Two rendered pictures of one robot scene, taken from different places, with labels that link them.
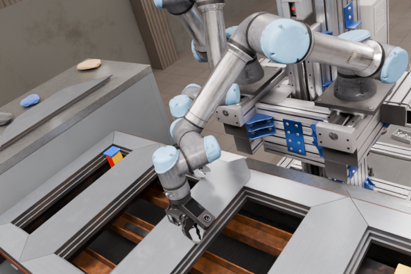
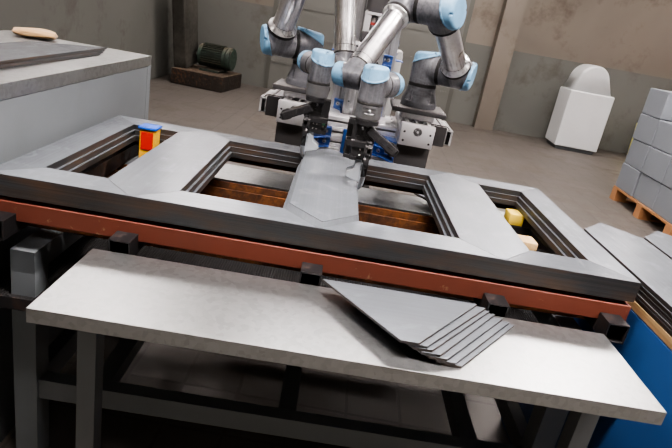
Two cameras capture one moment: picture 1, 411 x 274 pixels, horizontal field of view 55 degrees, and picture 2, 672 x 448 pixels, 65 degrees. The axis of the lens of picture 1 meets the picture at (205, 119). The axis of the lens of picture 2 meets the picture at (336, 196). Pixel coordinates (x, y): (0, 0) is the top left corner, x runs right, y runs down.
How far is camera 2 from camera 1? 1.39 m
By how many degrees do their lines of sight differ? 45
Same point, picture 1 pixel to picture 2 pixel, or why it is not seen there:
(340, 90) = (414, 99)
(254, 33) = not seen: outside the picture
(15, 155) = (37, 78)
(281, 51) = (455, 14)
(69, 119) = (88, 69)
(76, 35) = not seen: outside the picture
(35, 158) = (50, 99)
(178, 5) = not seen: outside the picture
